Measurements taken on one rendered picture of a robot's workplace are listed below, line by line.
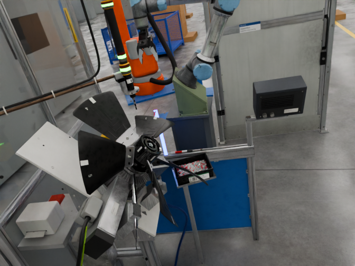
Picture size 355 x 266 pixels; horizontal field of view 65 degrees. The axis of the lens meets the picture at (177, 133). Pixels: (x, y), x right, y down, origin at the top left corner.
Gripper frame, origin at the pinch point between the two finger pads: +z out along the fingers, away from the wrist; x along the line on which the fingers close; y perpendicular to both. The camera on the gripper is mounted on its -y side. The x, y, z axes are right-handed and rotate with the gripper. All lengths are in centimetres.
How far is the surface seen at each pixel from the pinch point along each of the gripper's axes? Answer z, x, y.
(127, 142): 19, 4, -58
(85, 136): 3, 10, -80
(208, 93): 138, -25, 282
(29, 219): 48, 57, -74
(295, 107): 32, -79, -18
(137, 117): 22.4, 6.7, -28.1
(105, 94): 1.8, 14.6, -42.2
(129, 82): -6, -2, -52
